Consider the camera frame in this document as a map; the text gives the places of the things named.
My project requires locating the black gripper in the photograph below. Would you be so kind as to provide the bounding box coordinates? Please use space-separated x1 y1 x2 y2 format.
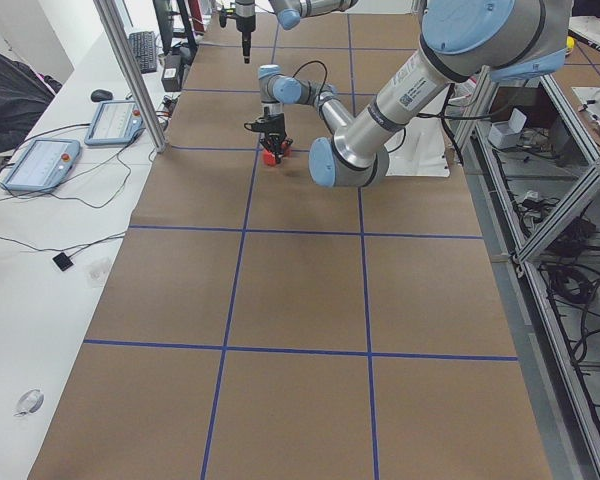
257 113 289 164
236 15 256 63

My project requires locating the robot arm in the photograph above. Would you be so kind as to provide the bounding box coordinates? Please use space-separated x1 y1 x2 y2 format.
233 0 358 64
247 0 572 187

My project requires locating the black power adapter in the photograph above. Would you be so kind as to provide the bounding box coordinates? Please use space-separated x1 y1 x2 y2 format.
161 54 182 92

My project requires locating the black keyboard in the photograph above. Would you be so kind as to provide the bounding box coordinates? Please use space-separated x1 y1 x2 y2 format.
128 31 158 74

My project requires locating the far teach pendant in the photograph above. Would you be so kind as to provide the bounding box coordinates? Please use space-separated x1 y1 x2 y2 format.
84 100 144 147

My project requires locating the teach pendant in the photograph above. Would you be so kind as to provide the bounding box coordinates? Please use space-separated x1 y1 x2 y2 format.
1 138 82 193
84 100 144 147

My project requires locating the black computer mouse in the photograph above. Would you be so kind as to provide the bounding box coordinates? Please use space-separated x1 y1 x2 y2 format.
90 89 113 103

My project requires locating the near teach pendant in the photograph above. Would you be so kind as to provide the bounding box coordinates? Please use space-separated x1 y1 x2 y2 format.
1 138 82 193

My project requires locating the seated person in black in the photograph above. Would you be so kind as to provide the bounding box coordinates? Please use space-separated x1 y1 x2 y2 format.
0 53 62 153

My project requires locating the small black sensor pad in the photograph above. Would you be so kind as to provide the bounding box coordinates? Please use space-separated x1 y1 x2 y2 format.
52 252 74 272

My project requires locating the clear tape roll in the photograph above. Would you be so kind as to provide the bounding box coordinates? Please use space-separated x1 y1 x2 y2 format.
14 389 45 417

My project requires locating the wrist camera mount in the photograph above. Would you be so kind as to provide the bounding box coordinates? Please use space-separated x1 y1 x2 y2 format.
218 6 236 28
244 117 268 134

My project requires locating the aluminium frame post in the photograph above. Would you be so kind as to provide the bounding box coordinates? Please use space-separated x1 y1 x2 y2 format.
93 0 167 154

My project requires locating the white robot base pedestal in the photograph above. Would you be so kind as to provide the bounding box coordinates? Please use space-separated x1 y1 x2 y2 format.
382 74 452 179

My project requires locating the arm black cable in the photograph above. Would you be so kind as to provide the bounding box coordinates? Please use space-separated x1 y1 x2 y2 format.
292 60 456 156

